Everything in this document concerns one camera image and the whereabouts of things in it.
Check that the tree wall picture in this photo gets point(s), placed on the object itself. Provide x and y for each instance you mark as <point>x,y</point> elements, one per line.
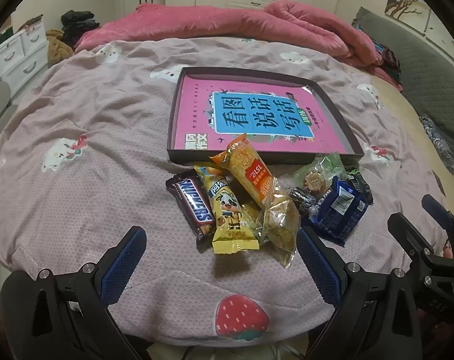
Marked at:
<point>406,3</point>

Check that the brown plush toy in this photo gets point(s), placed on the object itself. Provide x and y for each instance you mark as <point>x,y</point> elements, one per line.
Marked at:
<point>58,48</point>

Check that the blue cookie packet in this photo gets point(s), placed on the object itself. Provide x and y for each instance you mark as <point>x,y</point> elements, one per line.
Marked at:
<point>335,213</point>

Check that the orange cracker packet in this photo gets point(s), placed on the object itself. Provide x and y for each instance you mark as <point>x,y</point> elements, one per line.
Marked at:
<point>245,168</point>

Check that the dark clothes pile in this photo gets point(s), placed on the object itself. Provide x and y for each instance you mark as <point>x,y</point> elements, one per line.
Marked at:
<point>77,22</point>

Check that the yellow cow-print snack packet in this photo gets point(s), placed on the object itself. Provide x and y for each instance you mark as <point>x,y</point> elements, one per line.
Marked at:
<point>227,213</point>

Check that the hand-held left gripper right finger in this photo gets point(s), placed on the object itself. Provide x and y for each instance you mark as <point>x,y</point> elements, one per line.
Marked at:
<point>318,266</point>

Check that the dark patterned cloth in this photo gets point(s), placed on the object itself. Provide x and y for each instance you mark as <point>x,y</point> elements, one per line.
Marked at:
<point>436,138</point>

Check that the pink book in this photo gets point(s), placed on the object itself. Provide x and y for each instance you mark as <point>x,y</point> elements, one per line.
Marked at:
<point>197,112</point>

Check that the dark brown candy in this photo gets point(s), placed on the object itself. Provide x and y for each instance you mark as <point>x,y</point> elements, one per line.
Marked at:
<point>301,197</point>

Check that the mauve printed blanket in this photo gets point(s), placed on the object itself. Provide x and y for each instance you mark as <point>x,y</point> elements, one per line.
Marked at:
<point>99,120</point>

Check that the striped clothes pile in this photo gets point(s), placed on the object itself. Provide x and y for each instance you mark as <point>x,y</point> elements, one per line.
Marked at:
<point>389,60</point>

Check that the brown chocolate bar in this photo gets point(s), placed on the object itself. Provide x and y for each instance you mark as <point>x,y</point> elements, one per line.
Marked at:
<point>191,210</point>

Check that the pink quilt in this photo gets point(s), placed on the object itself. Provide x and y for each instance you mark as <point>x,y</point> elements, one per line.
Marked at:
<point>212,22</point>

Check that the white drawer cabinet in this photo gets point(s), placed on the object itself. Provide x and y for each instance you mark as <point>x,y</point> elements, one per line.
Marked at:
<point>21,60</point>

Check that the black and green snack packet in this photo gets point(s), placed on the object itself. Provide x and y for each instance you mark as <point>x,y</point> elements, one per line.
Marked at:
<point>361,187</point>

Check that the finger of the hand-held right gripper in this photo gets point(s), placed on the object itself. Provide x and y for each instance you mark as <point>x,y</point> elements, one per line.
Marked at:
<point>434,207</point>
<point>410,236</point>

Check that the grey padded headboard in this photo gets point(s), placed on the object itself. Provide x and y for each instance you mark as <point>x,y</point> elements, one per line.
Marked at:
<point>429,67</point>

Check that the dark green box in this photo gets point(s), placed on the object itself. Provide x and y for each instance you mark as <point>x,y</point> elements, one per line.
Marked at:
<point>4,35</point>

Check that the clear green cookie packet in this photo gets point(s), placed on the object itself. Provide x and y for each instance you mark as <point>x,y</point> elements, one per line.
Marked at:
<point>313,180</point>

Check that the clear golden pastry packet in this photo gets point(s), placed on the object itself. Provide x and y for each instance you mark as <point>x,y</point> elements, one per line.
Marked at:
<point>281,225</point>

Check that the dark grey shallow box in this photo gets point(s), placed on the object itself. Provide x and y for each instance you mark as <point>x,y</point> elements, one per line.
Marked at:
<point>183,156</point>

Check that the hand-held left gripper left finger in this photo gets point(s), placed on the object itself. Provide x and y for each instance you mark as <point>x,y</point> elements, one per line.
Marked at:
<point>122,270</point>

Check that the beige bed sheet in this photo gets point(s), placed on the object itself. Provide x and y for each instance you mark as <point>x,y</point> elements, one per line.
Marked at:
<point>399,120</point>

